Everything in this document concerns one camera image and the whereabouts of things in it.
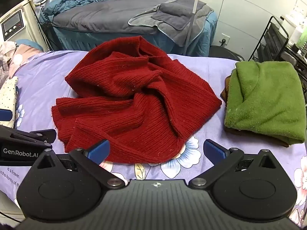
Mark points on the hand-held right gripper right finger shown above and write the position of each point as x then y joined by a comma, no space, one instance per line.
214,149

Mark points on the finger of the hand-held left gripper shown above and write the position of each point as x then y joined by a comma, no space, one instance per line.
5,115
36,136

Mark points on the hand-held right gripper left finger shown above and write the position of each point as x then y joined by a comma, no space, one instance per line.
98,151

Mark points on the red knit sweater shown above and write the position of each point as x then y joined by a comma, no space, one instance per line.
134,95

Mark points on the white dotted cloth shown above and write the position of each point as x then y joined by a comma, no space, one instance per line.
8,95

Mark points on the purple floral bed sheet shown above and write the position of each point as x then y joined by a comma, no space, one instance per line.
40,86

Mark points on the brown folded cloth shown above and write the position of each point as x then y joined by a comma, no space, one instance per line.
223,94

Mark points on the pink floral cloth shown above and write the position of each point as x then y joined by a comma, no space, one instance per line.
21,57

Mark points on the green folded sweater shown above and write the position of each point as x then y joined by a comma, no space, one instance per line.
263,100

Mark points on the white beauty machine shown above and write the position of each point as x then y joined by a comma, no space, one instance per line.
13,26

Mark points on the black stool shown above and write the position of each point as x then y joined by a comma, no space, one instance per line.
223,51

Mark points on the black metal trolley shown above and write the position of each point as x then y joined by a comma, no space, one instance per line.
271,36

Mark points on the grey towel with light trim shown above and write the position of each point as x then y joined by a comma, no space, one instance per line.
144,20

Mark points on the dark grey folded towel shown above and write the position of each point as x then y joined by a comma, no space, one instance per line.
177,14

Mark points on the white plastic bottle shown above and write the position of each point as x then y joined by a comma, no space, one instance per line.
298,32

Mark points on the clear plastic pole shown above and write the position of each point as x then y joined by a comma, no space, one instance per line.
195,2

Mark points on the white wall socket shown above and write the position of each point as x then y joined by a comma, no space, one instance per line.
225,38

